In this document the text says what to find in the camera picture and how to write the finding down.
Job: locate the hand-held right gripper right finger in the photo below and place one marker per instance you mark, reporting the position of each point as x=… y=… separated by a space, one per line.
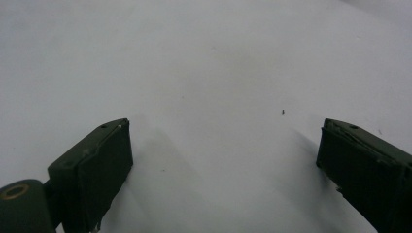
x=369 y=165

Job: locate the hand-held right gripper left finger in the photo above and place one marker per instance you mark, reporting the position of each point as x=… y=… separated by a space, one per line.
x=94 y=171

